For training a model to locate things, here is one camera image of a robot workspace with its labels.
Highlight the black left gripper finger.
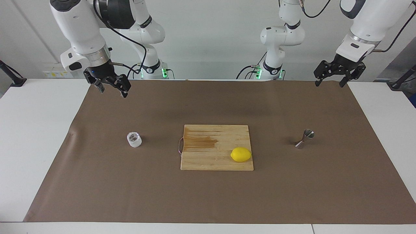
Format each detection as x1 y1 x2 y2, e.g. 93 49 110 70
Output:
339 63 367 88
314 61 338 87

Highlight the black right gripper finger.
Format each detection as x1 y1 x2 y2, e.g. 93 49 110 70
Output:
84 70 106 94
112 74 131 98

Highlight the small clear glass cup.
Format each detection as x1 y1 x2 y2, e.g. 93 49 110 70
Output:
127 131 143 148

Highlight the steel double jigger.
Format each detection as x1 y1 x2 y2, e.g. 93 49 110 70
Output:
295 129 315 150

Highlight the black clamp stand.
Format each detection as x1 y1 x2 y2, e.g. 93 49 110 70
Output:
0 60 27 87
390 64 416 90

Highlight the wooden cutting board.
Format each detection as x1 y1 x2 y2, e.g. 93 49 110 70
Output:
178 124 254 171

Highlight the yellow lemon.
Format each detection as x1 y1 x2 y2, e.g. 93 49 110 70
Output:
230 147 252 163

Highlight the brown paper table mat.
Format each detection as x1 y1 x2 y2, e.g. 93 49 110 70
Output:
23 79 416 225

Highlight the black base cable bundle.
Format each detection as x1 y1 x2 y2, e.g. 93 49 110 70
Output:
127 63 143 80
236 52 262 80

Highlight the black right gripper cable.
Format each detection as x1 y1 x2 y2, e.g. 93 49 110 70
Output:
93 0 147 78

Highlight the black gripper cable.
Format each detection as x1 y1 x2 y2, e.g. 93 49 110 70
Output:
373 5 416 53
93 0 147 78

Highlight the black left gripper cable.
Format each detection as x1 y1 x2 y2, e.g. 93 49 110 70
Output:
373 5 416 53

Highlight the white wall outlet strip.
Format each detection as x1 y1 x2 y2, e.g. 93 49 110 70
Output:
43 66 63 79

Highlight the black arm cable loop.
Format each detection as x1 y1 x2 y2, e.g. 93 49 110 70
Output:
301 0 332 19

